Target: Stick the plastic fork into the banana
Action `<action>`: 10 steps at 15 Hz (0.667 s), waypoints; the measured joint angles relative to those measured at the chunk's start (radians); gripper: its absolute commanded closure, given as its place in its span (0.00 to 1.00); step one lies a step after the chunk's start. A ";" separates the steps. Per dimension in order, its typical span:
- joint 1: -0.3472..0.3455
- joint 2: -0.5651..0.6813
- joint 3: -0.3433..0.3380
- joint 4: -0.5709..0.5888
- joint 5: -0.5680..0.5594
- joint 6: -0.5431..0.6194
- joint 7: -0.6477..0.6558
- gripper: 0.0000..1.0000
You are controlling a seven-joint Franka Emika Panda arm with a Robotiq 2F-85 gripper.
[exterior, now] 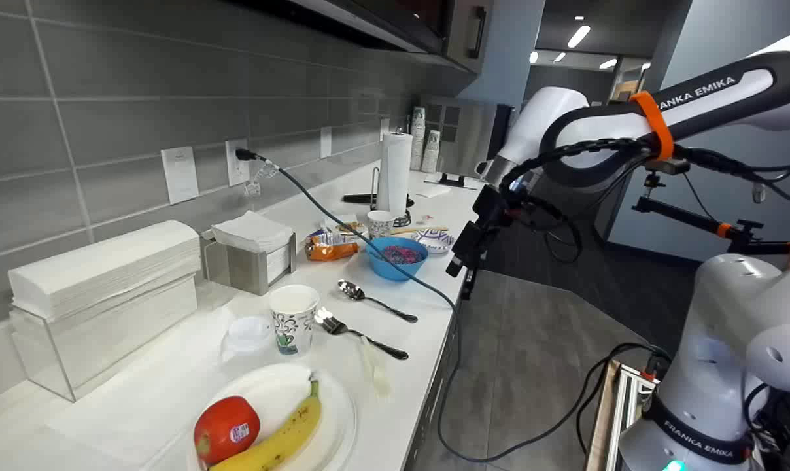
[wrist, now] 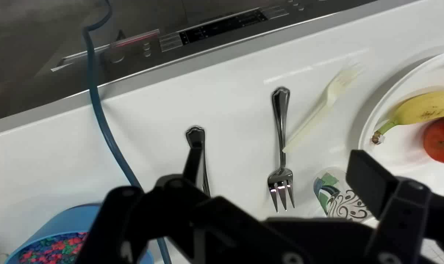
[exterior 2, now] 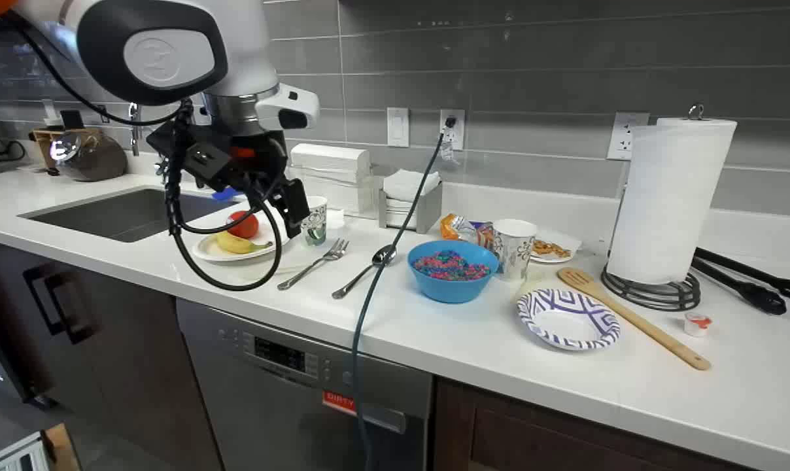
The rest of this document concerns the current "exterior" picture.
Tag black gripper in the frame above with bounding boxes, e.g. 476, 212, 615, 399
445, 185, 509, 296

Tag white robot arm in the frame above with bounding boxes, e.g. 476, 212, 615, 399
448, 36, 790, 471

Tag yellow banana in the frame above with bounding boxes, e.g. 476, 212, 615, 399
208, 374, 321, 471

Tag white paper towel roll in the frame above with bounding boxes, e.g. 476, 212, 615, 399
376, 132, 412, 217

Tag stacked white cups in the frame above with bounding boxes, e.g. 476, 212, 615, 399
410, 107, 427, 170

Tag orange snack bag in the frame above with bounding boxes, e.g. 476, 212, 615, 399
305, 229, 357, 262

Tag patterned paper cup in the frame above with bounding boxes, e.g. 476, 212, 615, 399
266, 285, 319, 356

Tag napkin holder box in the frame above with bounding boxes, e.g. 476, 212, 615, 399
204, 212, 295, 296

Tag clear plastic lid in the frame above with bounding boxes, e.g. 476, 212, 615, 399
223, 317, 271, 356

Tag white plate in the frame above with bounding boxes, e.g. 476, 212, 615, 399
186, 364, 356, 471

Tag red tomato with sticker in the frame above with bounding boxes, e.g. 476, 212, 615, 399
194, 394, 262, 465

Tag clear paper towel dispenser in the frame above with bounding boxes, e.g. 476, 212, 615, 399
8, 220, 202, 399

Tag metal spoon black handle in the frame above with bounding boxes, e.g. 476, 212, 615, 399
338, 279, 418, 322

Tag metal fork black handle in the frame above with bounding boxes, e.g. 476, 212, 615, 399
314, 312, 407, 360

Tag white wall outlet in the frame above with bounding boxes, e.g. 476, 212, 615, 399
159, 147, 199, 204

